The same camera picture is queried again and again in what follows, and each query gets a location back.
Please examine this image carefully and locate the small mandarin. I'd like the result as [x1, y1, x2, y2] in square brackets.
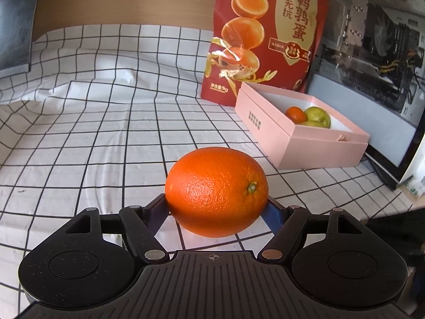
[285, 106, 308, 122]

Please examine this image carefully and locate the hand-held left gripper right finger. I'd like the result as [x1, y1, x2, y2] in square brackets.
[259, 198, 361, 264]

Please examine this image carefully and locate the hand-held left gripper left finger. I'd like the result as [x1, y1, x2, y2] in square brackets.
[65, 194, 171, 264]

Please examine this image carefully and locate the red snack bag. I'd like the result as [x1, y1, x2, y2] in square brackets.
[200, 0, 329, 108]

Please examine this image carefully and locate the glass panel computer case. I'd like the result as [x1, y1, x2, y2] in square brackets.
[307, 0, 425, 191]

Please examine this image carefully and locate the black monitor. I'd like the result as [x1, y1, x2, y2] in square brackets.
[0, 0, 44, 79]

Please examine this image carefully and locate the white green packet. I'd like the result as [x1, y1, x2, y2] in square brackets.
[397, 164, 425, 200]

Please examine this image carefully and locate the pink gift box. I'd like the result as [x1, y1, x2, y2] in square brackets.
[235, 81, 371, 170]

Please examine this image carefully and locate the large orange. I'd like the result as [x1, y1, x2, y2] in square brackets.
[165, 147, 269, 238]

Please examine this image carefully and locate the large green pear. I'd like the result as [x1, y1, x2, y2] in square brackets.
[304, 106, 332, 128]

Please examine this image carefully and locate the white checked tablecloth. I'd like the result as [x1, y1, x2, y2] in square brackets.
[0, 24, 415, 306]

